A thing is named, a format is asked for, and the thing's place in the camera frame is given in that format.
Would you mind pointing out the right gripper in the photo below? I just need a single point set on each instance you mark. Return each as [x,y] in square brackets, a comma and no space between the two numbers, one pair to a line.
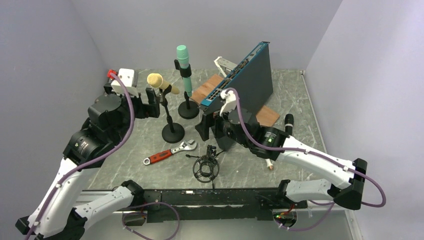
[209,120]

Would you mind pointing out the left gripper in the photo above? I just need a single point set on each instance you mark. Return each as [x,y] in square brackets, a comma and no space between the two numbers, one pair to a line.
[146,110]

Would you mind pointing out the yellow microphone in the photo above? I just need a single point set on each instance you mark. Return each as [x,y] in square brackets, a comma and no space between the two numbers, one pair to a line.
[156,80]

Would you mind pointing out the black shock mount tripod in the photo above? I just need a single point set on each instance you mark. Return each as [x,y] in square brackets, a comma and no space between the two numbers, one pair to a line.
[206,167]

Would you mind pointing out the green microphone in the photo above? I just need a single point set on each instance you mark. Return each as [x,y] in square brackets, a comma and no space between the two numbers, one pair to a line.
[184,67]

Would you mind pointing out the black microphone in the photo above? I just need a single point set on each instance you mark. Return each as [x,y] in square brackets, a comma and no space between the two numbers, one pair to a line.
[289,123]

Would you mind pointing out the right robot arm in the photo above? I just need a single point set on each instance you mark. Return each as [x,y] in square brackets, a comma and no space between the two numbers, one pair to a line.
[341,180]

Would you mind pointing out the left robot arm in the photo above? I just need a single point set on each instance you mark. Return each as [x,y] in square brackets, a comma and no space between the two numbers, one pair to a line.
[109,124]

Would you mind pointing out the red adjustable wrench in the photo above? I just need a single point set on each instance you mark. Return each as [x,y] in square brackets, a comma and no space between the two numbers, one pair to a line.
[157,157]

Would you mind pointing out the wooden board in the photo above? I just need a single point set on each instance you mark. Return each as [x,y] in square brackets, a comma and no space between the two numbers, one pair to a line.
[266,116]

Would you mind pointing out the white plastic connector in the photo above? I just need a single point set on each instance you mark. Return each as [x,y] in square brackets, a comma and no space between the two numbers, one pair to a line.
[269,164]

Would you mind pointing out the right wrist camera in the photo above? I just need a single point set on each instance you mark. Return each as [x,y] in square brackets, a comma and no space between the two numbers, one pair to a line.
[230,101]

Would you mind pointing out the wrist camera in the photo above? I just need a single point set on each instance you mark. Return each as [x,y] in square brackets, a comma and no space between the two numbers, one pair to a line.
[129,78]
[230,101]

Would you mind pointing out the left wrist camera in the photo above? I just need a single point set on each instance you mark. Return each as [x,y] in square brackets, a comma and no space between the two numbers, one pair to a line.
[129,78]

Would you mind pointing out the white metal bracket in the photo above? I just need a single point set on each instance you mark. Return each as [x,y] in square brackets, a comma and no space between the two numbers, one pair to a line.
[224,66]

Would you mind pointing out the blue network switch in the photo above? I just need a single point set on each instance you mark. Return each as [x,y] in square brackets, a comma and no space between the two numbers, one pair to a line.
[252,79]

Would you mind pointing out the black base frame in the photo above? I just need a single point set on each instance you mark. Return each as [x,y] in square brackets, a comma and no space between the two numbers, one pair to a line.
[219,204]

